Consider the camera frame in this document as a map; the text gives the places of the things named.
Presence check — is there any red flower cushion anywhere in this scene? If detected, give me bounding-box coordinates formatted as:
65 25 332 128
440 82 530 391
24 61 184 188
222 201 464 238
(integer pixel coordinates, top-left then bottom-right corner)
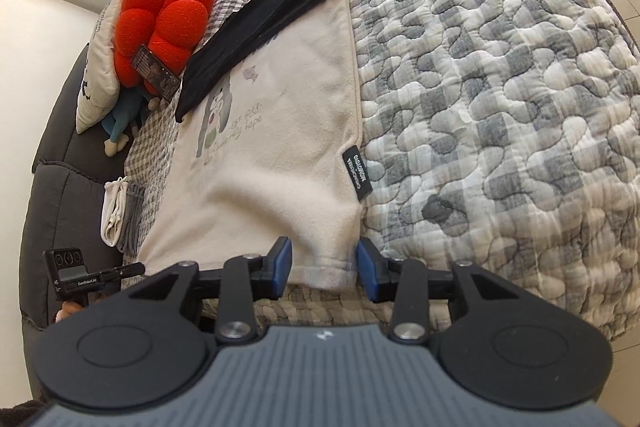
114 0 217 90

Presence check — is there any white printed pillow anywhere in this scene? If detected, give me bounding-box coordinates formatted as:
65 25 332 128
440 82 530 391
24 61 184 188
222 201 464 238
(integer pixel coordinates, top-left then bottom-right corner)
75 0 132 135

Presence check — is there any beige and black sweatshirt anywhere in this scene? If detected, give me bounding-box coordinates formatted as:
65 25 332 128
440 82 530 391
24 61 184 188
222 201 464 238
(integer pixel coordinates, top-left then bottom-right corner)
135 0 376 290

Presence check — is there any blue plush toy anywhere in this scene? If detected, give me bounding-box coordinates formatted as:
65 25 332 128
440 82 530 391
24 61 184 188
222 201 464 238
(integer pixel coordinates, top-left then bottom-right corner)
101 87 166 155

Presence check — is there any folded white cloth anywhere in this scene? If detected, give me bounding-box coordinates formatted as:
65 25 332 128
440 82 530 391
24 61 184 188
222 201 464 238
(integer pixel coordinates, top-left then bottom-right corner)
100 176 132 248

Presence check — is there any person's left hand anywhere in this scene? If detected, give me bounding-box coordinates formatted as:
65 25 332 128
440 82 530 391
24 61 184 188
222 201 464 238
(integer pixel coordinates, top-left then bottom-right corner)
54 301 84 323

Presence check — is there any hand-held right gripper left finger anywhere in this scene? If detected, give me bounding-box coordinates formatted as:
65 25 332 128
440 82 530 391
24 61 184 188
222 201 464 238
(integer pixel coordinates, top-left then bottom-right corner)
127 236 293 343

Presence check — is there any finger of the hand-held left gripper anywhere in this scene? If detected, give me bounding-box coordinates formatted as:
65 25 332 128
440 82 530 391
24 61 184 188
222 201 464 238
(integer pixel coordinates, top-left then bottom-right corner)
99 261 147 282

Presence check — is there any folded grey cloth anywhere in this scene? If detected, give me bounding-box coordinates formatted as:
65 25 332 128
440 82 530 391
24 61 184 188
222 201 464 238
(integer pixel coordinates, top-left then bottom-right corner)
116 182 148 253

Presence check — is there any grey checked quilt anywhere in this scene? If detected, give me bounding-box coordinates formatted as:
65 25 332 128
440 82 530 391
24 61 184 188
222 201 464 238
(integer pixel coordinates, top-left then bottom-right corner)
120 0 640 343

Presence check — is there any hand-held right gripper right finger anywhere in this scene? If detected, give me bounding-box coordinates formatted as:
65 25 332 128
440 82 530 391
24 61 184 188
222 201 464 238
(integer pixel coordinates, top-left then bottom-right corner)
356 239 521 343

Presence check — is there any black smartphone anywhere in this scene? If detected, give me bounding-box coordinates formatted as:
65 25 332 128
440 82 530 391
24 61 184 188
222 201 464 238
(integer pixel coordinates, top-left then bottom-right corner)
131 44 182 100

